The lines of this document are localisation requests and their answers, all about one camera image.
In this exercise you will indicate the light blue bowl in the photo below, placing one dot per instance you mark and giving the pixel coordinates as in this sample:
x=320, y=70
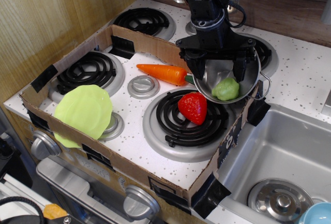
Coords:
x=318, y=213

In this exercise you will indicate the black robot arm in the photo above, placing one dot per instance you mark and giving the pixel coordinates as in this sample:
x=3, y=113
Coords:
x=209, y=8

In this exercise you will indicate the small stainless steel pot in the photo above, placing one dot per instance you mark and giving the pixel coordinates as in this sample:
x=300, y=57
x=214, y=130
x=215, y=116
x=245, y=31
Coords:
x=218, y=70

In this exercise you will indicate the grey oven knob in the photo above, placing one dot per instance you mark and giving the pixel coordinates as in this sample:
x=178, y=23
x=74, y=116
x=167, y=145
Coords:
x=43, y=146
x=138, y=204

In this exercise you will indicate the grey oven door handle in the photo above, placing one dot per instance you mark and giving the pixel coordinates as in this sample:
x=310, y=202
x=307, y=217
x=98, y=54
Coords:
x=86, y=199

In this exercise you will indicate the back right black burner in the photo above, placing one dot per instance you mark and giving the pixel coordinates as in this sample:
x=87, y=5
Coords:
x=267, y=54

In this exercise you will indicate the centre grey stove knob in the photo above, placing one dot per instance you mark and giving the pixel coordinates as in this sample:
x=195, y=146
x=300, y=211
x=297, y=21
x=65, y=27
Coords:
x=143, y=87

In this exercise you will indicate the front grey stove knob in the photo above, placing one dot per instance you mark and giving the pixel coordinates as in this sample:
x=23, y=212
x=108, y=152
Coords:
x=114, y=129

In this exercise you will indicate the metal sink drain lid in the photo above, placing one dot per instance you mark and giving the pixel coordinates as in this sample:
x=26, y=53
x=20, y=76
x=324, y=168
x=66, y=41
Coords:
x=280, y=200

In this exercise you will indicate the back grey stove knob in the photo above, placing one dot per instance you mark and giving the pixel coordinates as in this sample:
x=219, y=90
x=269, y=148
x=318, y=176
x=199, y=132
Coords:
x=190, y=29

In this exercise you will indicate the grey stove knob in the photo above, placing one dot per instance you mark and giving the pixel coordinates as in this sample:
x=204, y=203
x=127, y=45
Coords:
x=190, y=29
x=114, y=129
x=143, y=87

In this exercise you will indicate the right grey oven knob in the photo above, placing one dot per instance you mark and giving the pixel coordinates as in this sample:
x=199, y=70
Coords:
x=138, y=204

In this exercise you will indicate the black burner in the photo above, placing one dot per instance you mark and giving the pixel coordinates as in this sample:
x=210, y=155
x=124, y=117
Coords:
x=175, y=137
x=267, y=54
x=148, y=21
x=95, y=68

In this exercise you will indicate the brown cardboard fence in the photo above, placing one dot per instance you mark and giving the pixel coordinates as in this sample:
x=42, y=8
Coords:
x=178, y=186

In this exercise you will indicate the grey toy sink basin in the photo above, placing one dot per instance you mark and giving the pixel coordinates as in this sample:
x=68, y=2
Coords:
x=286, y=145

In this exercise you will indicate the orange toy carrot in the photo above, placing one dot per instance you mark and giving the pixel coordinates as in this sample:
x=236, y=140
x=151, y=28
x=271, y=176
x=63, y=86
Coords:
x=171, y=74

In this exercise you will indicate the left grey oven knob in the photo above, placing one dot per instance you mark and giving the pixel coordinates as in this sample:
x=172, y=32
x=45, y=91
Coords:
x=43, y=146

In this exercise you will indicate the front left black burner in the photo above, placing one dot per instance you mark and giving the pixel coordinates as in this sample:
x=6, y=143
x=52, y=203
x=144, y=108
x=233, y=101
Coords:
x=95, y=68

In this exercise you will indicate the back left black burner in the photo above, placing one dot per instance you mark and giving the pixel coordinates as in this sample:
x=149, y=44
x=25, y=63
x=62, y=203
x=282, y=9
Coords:
x=148, y=21

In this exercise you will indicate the light green toy broccoli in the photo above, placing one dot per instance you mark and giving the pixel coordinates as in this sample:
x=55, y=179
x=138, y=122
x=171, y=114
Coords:
x=227, y=89

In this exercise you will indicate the light green toy plate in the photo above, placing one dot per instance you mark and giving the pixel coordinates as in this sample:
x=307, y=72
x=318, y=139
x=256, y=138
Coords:
x=87, y=108

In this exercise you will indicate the red toy strawberry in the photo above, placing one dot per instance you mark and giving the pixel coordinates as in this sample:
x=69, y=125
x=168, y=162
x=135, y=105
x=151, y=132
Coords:
x=193, y=106

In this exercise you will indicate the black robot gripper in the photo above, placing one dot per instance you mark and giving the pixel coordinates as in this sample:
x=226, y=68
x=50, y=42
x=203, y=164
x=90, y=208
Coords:
x=214, y=39

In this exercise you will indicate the front right black burner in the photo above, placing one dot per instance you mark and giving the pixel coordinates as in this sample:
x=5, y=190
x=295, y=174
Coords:
x=175, y=137

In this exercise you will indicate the orange cloth piece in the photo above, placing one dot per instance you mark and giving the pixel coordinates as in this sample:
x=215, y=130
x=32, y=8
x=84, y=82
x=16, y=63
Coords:
x=53, y=211

